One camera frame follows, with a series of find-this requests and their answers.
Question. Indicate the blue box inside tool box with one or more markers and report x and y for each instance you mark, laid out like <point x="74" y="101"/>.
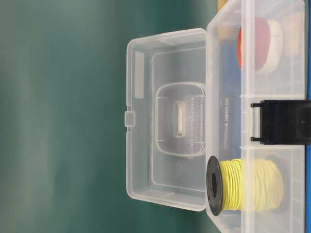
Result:
<point x="231" y="71"/>

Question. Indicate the clear plastic tool box lid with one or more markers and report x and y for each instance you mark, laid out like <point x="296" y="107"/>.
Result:
<point x="165" y="119"/>

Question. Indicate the red and white tape roll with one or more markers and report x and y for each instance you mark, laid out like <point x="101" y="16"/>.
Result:
<point x="268" y="45"/>

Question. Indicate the black box latch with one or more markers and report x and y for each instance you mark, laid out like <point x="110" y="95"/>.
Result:
<point x="284" y="122"/>

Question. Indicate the yellow wire spool black flange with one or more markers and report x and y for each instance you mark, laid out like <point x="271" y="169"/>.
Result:
<point x="228" y="185"/>

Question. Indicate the clear plastic tool box base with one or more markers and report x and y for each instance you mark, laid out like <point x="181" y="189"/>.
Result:
<point x="258" y="117"/>

